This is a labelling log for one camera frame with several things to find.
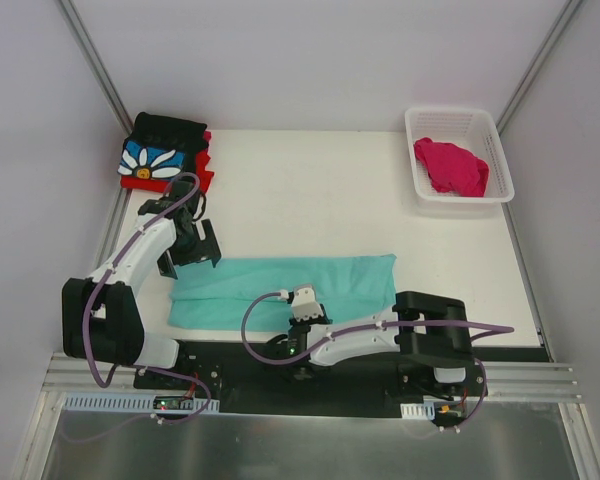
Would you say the teal t shirt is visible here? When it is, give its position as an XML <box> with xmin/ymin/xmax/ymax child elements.
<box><xmin>168</xmin><ymin>254</ymin><xmax>396</xmax><ymax>331</ymax></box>

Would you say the white plastic basket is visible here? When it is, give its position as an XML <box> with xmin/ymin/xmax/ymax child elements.
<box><xmin>404</xmin><ymin>106</ymin><xmax>515</xmax><ymax>211</ymax></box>

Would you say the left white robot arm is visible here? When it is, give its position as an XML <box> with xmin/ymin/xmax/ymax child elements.
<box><xmin>61</xmin><ymin>174</ymin><xmax>221</xmax><ymax>389</ymax></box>

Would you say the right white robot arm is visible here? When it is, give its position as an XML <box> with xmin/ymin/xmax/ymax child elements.
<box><xmin>260</xmin><ymin>284</ymin><xmax>478</xmax><ymax>395</ymax></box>

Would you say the red folded t shirt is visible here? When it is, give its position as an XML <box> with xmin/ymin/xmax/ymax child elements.
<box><xmin>118</xmin><ymin>148</ymin><xmax>215</xmax><ymax>193</ymax></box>

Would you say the pink folded t shirt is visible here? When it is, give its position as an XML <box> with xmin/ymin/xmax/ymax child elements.
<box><xmin>203</xmin><ymin>130</ymin><xmax>212</xmax><ymax>150</ymax></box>

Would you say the magenta t shirt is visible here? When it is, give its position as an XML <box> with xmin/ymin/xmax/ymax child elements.
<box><xmin>414</xmin><ymin>137</ymin><xmax>490</xmax><ymax>198</ymax></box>

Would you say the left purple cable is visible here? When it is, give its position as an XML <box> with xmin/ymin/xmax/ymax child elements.
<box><xmin>62</xmin><ymin>172</ymin><xmax>212</xmax><ymax>444</ymax></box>

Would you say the right white cable duct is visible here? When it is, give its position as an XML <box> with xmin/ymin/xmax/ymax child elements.
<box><xmin>400</xmin><ymin>402</ymin><xmax>435</xmax><ymax>421</ymax></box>

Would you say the white cable duct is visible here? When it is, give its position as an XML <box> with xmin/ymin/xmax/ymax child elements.
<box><xmin>400</xmin><ymin>402</ymin><xmax>435</xmax><ymax>421</ymax></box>
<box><xmin>64</xmin><ymin>393</ymin><xmax>220</xmax><ymax>416</ymax></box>

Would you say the left white cable duct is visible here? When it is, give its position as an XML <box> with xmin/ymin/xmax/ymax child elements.
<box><xmin>64</xmin><ymin>393</ymin><xmax>220</xmax><ymax>416</ymax></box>

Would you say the left aluminium frame post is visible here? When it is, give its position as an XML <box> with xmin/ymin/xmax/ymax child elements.
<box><xmin>56</xmin><ymin>0</ymin><xmax>133</xmax><ymax>134</ymax></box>

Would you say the aluminium frame post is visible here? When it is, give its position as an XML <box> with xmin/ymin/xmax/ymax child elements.
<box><xmin>56</xmin><ymin>0</ymin><xmax>133</xmax><ymax>134</ymax></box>
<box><xmin>496</xmin><ymin>0</ymin><xmax>587</xmax><ymax>135</ymax></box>

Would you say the right aluminium frame post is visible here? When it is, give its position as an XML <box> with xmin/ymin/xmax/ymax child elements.
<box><xmin>496</xmin><ymin>0</ymin><xmax>587</xmax><ymax>135</ymax></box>

